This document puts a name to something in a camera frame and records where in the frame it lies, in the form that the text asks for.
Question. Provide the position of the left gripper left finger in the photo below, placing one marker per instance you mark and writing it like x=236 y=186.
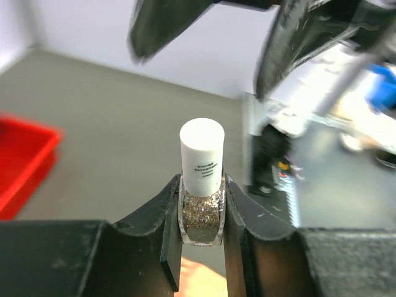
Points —
x=140 y=255

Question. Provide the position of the white nail polish cap brush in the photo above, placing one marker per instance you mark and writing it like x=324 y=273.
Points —
x=202 y=141

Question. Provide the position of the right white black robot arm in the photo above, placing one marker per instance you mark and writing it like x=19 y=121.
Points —
x=271 y=144

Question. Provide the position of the blue plastic bin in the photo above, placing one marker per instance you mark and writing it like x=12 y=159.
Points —
x=382 y=93

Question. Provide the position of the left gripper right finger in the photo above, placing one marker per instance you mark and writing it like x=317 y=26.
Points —
x=266 y=256

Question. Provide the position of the grey slotted cable duct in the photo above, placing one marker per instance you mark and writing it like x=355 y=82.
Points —
x=286 y=183

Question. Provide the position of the red plastic tray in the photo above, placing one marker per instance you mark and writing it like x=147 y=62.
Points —
x=29 y=150

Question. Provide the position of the glitter nail polish bottle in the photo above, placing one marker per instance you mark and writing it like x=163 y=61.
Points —
x=202 y=219

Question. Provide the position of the mannequin hand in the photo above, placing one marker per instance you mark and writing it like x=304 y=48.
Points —
x=197 y=280

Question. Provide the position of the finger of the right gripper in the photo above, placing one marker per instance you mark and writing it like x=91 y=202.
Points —
x=156 y=23
x=301 y=31

